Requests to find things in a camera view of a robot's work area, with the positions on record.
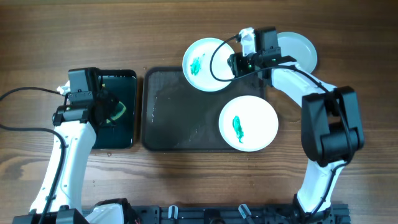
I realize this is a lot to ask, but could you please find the pale blue plate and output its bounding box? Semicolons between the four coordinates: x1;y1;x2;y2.
277;32;318;73

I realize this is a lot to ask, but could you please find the dark brown serving tray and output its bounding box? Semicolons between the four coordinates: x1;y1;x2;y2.
141;67;266;152

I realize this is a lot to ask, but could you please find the white plate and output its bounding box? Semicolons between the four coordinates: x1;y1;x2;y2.
218;95;279;152
182;38;234;92

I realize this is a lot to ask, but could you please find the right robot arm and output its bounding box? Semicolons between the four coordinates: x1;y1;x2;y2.
227;53;364;223

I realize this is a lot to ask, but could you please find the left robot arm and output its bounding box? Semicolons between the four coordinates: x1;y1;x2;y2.
13;90;134;223

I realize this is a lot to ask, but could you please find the camera cable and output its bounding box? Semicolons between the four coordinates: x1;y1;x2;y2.
210;34;354;218
0;86;69;224

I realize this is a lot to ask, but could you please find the black water basin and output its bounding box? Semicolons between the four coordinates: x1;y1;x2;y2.
93;69;137;149

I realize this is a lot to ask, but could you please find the right camera cable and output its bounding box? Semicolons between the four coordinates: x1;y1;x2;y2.
210;34;354;218

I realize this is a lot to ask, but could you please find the white plate top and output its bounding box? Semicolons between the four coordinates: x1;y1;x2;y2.
182;38;234;92

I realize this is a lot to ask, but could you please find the left camera cable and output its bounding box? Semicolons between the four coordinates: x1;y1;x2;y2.
0;86;69;224

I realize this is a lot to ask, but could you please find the green yellow sponge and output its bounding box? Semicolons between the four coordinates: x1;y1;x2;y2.
106;101;126;123

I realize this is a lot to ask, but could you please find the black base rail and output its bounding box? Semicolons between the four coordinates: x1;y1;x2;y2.
124;203;351;224

